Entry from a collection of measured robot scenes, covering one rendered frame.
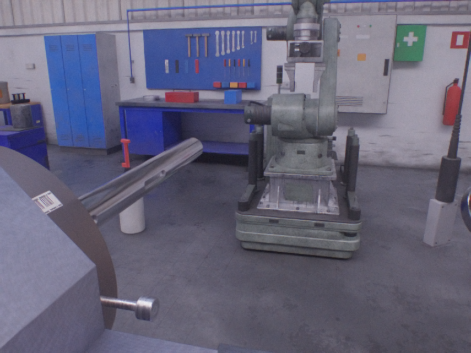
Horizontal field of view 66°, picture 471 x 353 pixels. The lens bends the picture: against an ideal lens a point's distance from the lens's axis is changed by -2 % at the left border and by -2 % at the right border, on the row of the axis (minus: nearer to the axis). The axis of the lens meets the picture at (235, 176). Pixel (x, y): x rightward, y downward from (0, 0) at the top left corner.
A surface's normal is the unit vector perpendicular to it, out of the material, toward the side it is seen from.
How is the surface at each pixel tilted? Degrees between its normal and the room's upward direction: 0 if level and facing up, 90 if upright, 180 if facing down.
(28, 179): 35
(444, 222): 90
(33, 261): 45
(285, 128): 90
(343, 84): 90
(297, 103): 51
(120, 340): 0
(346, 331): 0
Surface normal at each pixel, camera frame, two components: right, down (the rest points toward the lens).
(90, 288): 0.97, 0.07
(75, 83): -0.26, 0.29
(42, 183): 0.60, -0.70
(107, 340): 0.00, -0.96
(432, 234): -0.94, 0.10
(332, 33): -0.16, -0.42
